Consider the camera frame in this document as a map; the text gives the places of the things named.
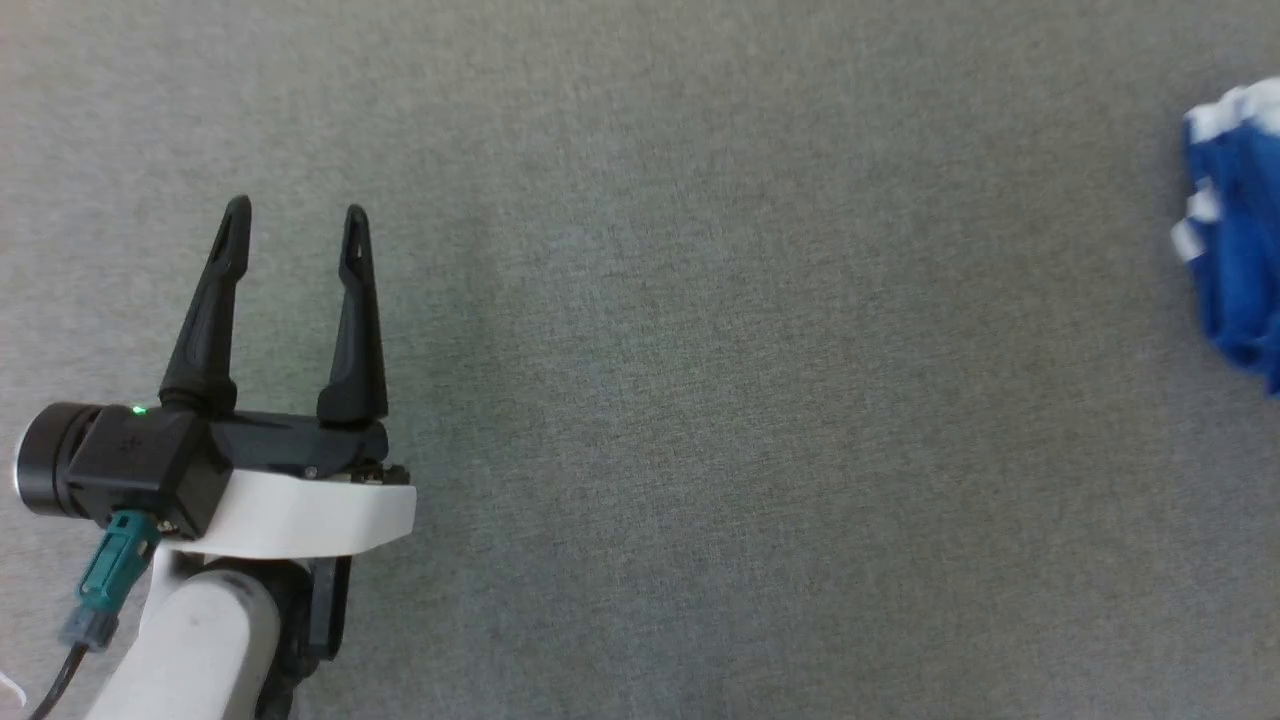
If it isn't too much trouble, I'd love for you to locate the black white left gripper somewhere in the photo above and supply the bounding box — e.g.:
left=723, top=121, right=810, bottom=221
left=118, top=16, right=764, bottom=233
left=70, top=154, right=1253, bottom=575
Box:
left=155, top=196, right=418, bottom=561

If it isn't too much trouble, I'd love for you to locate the blue basketball shorts white trim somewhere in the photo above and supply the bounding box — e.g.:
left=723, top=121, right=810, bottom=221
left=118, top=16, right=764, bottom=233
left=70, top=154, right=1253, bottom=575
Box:
left=1170, top=78, right=1280, bottom=399

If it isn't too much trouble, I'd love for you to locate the teal plug left camera cable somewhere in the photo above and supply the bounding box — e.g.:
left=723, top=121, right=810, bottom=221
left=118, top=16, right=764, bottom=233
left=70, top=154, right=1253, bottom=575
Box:
left=28, top=510, right=163, bottom=720

